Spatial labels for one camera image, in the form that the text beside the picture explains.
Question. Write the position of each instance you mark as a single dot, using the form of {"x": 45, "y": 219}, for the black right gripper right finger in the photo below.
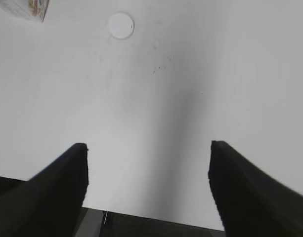
{"x": 250, "y": 202}

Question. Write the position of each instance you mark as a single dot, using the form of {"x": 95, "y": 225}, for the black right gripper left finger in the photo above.
{"x": 48, "y": 204}

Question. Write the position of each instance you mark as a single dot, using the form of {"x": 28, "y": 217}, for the white ribbed screw cap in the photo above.
{"x": 121, "y": 25}

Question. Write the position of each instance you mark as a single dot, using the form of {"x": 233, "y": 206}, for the white square meinianda bottle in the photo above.
{"x": 33, "y": 10}

